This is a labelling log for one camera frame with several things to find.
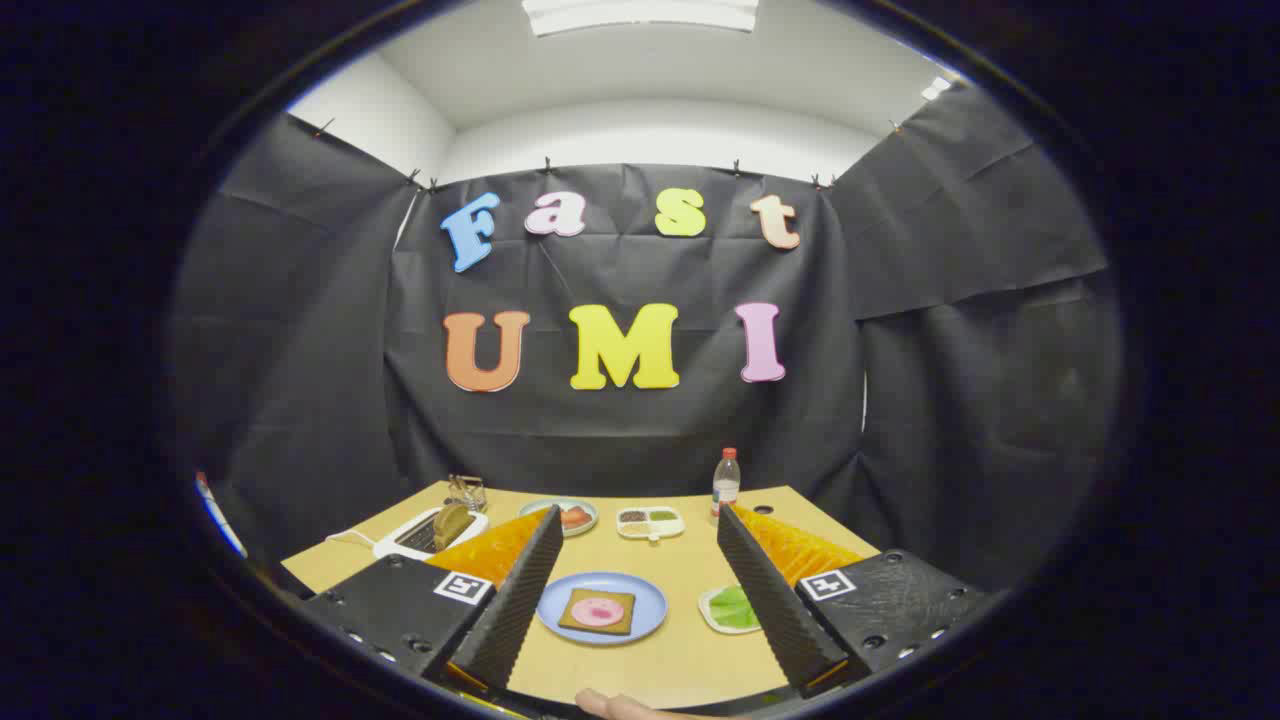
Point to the clear plastic bottle red cap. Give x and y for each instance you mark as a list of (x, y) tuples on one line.
[(726, 490)]

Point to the square brown bread slice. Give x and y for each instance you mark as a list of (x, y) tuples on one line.
[(570, 622)]

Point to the black backdrop cloth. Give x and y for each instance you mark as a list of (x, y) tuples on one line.
[(620, 440)]

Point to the small white square plate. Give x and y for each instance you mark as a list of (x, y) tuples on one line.
[(703, 603)]

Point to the white toaster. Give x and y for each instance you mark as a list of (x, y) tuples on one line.
[(395, 549)]

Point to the long ceiling light panel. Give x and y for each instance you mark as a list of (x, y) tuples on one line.
[(640, 15)]

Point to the white and red object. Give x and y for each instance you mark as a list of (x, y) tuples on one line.
[(215, 510)]

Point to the pink ham slice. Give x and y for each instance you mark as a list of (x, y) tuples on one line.
[(598, 612)]

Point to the rounded brown toast slice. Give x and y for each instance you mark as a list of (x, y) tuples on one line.
[(450, 525)]

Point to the white divided dish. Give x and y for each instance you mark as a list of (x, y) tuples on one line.
[(650, 527)]

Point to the green lettuce leaf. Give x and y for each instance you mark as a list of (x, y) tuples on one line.
[(732, 608)]

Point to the pale green round plate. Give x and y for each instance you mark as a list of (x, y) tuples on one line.
[(580, 532)]

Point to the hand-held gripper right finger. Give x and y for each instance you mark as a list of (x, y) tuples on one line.
[(775, 610)]

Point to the small ceiling light panel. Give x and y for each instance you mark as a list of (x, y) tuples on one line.
[(936, 88)]

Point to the red tomato slice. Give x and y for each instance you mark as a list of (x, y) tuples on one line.
[(576, 517)]

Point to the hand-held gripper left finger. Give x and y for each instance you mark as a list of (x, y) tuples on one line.
[(515, 610)]

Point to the blue round plate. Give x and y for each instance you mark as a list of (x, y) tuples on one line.
[(650, 600)]

